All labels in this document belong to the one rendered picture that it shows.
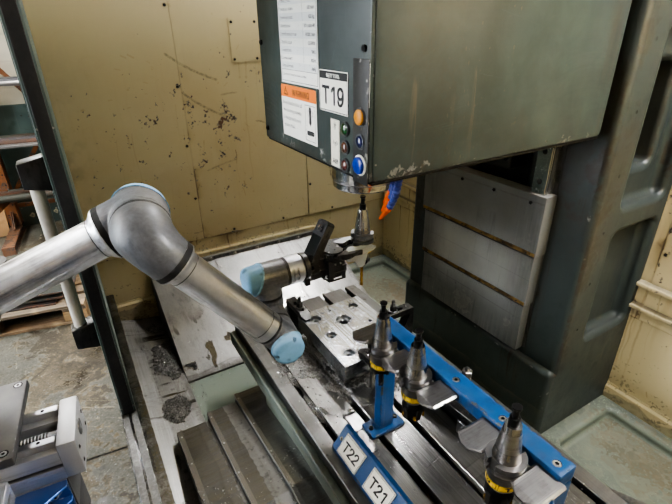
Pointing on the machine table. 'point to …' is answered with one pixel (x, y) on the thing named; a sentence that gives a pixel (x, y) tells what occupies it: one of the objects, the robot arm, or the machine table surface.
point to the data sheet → (299, 42)
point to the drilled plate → (345, 364)
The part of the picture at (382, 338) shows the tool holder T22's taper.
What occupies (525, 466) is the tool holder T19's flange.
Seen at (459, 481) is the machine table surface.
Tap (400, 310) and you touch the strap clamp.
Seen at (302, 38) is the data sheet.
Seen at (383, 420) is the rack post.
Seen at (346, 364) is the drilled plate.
